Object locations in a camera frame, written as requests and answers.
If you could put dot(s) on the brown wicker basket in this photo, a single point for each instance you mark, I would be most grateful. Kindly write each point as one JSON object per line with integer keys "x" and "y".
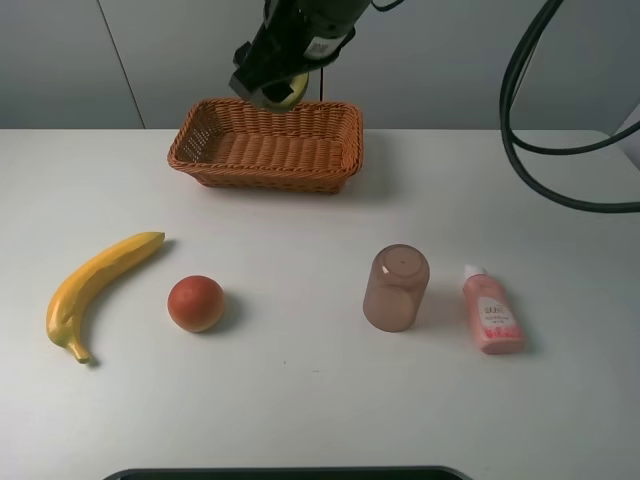
{"x": 227, "y": 143}

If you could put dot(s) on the red orange tomato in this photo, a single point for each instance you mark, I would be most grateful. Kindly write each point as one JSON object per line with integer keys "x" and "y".
{"x": 196, "y": 303}

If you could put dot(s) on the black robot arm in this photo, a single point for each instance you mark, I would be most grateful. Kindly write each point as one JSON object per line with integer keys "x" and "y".
{"x": 295, "y": 39}

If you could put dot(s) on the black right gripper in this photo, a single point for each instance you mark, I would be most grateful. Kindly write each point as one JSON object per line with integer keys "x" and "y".
{"x": 295, "y": 37}

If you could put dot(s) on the pink detergent bottle white cap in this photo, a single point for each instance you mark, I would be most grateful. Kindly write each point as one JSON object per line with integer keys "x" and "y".
{"x": 493, "y": 324}

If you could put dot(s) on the yellow banana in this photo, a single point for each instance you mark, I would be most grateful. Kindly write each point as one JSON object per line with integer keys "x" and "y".
{"x": 69, "y": 303}

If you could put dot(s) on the green round fruit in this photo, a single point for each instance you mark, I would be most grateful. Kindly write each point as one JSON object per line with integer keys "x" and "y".
{"x": 298, "y": 86}

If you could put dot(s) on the translucent brown plastic cup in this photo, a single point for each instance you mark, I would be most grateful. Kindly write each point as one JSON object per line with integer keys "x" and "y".
{"x": 396, "y": 286}

